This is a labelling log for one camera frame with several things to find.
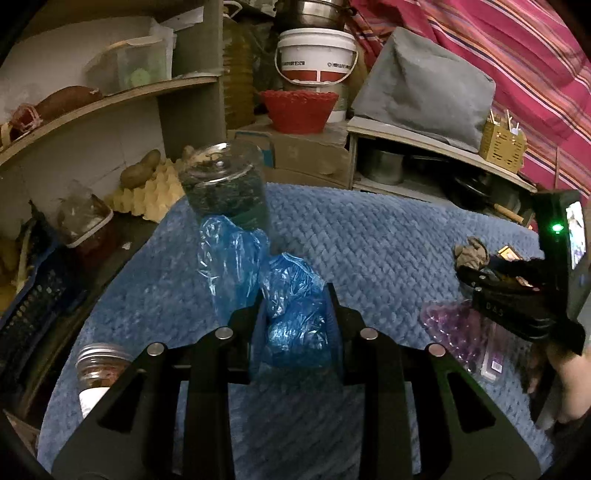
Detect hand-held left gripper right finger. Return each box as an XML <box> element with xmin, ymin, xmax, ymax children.
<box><xmin>323</xmin><ymin>282</ymin><xmax>542</xmax><ymax>480</ymax></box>

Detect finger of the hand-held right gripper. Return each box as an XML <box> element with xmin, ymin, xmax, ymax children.
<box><xmin>487</xmin><ymin>255</ymin><xmax>546</xmax><ymax>279</ymax></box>
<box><xmin>455</xmin><ymin>267</ymin><xmax>539</xmax><ymax>297</ymax></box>

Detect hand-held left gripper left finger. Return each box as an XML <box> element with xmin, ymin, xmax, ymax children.
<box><xmin>51</xmin><ymin>299</ymin><xmax>269</xmax><ymax>480</ymax></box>

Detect blue plastic bag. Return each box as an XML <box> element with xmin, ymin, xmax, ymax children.
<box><xmin>198</xmin><ymin>215</ymin><xmax>335</xmax><ymax>370</ymax></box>

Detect person's right hand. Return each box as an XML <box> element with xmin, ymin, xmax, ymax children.
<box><xmin>526</xmin><ymin>344</ymin><xmax>590</xmax><ymax>424</ymax></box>

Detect brown crumpled paper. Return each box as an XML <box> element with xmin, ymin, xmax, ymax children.
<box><xmin>455</xmin><ymin>237</ymin><xmax>491</xmax><ymax>269</ymax></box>

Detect purple bubble wrap packet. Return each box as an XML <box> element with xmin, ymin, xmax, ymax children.
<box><xmin>420</xmin><ymin>298</ymin><xmax>509</xmax><ymax>382</ymax></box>

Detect blue fuzzy blanket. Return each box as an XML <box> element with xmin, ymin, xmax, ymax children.
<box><xmin>37</xmin><ymin>182</ymin><xmax>555</xmax><ymax>480</ymax></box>

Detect yellow box with sticks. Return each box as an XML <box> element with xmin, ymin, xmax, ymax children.
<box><xmin>479</xmin><ymin>110</ymin><xmax>527</xmax><ymax>174</ymax></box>

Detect glass jar with green contents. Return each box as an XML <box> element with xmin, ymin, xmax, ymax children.
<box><xmin>178</xmin><ymin>142</ymin><xmax>272</xmax><ymax>232</ymax></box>

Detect steel cooking pot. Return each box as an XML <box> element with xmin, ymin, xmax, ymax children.
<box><xmin>369</xmin><ymin>149</ymin><xmax>406</xmax><ymax>186</ymax></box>

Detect plastic bottle with white label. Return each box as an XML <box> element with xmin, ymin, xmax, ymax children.
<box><xmin>76</xmin><ymin>344</ymin><xmax>136</xmax><ymax>419</ymax></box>

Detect wooden side table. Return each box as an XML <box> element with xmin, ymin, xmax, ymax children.
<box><xmin>346</xmin><ymin>117</ymin><xmax>539</xmax><ymax>219</ymax></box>

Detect yellow egg tray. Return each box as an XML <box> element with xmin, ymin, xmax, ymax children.
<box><xmin>105</xmin><ymin>159</ymin><xmax>186</xmax><ymax>220</ymax></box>

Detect cardboard box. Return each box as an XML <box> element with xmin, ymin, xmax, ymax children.
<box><xmin>228</xmin><ymin>121</ymin><xmax>352</xmax><ymax>189</ymax></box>

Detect grey cushion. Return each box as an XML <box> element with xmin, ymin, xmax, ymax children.
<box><xmin>349</xmin><ymin>27</ymin><xmax>497</xmax><ymax>154</ymax></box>

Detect pink striped cloth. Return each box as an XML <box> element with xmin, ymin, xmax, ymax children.
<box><xmin>346</xmin><ymin>0</ymin><xmax>591</xmax><ymax>223</ymax></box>

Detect dark blue crate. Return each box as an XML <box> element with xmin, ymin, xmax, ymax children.
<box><xmin>0</xmin><ymin>217</ymin><xmax>89</xmax><ymax>380</ymax></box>

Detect plain white bucket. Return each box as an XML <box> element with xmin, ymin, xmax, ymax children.
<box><xmin>325</xmin><ymin>78</ymin><xmax>359</xmax><ymax>123</ymax></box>

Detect red plastic basket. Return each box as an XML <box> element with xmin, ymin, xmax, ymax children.
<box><xmin>259</xmin><ymin>90</ymin><xmax>339</xmax><ymax>135</ymax></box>

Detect yellow oil jug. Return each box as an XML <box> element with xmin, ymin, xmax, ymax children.
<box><xmin>223</xmin><ymin>0</ymin><xmax>257</xmax><ymax>131</ymax></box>

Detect wooden shelf unit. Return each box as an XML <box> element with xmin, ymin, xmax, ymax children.
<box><xmin>0</xmin><ymin>0</ymin><xmax>227</xmax><ymax>232</ymax></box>

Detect white bucket with red band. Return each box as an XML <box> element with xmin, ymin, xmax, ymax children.
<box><xmin>276</xmin><ymin>28</ymin><xmax>359</xmax><ymax>86</ymax></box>

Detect clear plastic container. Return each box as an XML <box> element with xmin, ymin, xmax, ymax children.
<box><xmin>85</xmin><ymin>37</ymin><xmax>170</xmax><ymax>96</ymax></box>

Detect sweet potato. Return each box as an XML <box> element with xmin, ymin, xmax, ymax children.
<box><xmin>34</xmin><ymin>86</ymin><xmax>103</xmax><ymax>119</ymax></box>

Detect steel bowl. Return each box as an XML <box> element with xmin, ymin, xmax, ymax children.
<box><xmin>276</xmin><ymin>0</ymin><xmax>354</xmax><ymax>30</ymax></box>

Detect pink net bag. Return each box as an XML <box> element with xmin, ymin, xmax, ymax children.
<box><xmin>9</xmin><ymin>104</ymin><xmax>41</xmax><ymax>137</ymax></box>

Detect black pan with wooden handle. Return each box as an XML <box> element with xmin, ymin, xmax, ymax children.
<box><xmin>444</xmin><ymin>171</ymin><xmax>526</xmax><ymax>223</ymax></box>

